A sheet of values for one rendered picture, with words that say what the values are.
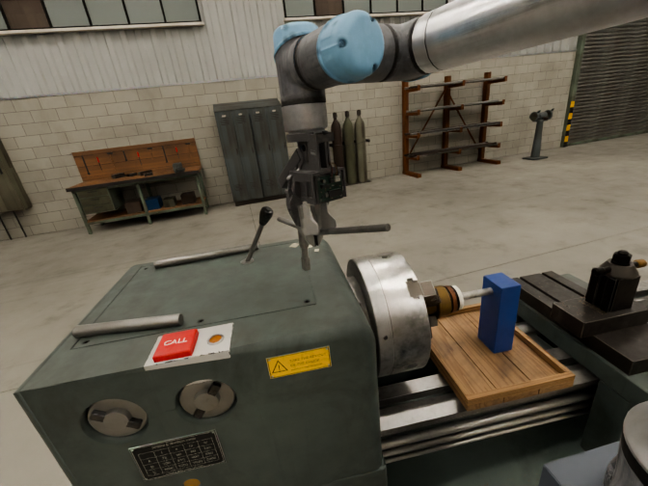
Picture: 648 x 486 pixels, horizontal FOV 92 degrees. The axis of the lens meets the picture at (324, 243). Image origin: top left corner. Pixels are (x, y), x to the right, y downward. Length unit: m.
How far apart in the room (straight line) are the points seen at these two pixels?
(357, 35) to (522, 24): 0.17
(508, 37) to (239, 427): 0.71
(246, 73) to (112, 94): 2.49
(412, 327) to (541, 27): 0.56
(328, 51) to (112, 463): 0.76
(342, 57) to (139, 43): 7.12
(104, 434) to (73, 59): 7.32
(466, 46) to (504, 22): 0.05
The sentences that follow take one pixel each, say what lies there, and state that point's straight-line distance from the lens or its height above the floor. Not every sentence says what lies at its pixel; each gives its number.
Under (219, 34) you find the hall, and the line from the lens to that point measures 7.45.
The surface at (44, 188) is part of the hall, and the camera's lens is 8.09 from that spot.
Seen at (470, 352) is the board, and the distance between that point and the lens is 1.10.
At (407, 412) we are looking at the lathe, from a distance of 0.95.
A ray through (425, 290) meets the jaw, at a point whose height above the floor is 1.18.
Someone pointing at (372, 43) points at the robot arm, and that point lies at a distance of 0.47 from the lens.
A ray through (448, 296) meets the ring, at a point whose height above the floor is 1.11.
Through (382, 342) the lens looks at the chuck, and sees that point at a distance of 0.75.
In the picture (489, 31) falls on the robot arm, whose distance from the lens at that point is 0.46.
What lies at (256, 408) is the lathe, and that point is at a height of 1.12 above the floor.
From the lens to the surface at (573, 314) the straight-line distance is 1.11.
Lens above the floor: 1.60
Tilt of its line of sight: 22 degrees down
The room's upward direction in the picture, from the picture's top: 7 degrees counter-clockwise
